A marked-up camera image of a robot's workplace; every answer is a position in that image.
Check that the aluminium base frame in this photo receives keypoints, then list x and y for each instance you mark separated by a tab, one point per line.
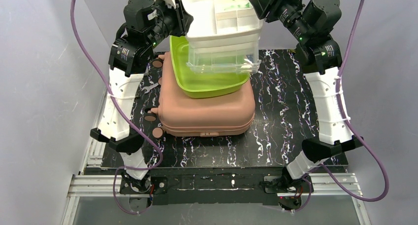
207	196

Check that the pink hard shell suitcase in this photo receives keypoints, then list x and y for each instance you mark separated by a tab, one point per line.
182	116

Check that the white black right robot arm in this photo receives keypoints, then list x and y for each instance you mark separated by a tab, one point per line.
319	57

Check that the clear plastic drawer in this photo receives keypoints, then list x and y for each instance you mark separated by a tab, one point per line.
234	53

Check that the white divided organizer box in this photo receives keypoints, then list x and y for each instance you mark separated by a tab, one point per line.
222	22

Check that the lime green plastic basin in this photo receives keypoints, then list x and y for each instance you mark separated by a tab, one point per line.
201	85

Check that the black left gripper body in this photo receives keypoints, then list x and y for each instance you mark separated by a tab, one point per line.
178	16

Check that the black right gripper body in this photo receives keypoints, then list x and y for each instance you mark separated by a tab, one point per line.
270	7

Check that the silver open end wrench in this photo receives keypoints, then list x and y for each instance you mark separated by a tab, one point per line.
147	89

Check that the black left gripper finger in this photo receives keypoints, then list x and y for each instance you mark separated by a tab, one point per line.
184	19
265	9

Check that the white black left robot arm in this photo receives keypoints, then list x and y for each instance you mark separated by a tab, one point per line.
148	22

